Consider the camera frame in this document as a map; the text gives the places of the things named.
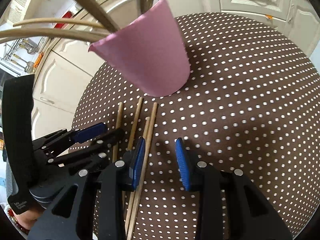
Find red plastic container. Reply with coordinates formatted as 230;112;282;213
53;11;75;29

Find lower cream cabinets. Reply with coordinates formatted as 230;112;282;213
31;0;319;139

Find upper cream cabinets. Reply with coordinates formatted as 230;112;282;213
3;0;31;25

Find brown polka dot tablecloth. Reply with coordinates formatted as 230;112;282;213
72;12;319;239

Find cream cabinets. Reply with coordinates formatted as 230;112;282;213
31;0;319;139
3;0;31;25

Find person left hand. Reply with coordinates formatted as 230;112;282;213
14;204;45;230

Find wall utensil rack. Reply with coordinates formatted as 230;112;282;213
1;37;50;76

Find orange sponge box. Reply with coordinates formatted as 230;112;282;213
33;52;44;69

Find pink paper cup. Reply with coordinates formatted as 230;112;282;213
89;0;190;97

